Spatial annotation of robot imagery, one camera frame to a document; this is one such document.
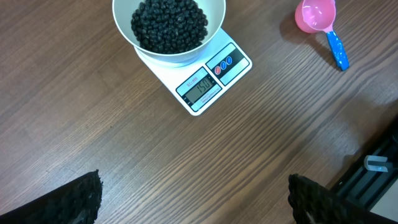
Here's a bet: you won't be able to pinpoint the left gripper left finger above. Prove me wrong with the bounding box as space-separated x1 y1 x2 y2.
1 170 103 224

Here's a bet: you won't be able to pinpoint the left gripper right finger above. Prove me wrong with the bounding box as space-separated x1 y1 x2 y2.
288 174 397 224

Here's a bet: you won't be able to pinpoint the pink scoop blue handle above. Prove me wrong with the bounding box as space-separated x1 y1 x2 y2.
295 0 349 71

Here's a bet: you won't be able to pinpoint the white digital kitchen scale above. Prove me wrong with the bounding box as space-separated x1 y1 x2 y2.
137 29 252 116

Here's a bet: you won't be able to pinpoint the white bowl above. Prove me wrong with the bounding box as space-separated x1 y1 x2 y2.
113 0 226 63

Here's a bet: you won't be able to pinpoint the black beans in bowl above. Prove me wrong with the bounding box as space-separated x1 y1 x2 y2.
131 0 208 54

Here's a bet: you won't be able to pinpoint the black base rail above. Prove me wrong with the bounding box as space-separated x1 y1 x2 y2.
330 119 397 210

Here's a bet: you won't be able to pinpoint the grey clip on rail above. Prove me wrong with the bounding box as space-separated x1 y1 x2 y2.
364 155 395 172

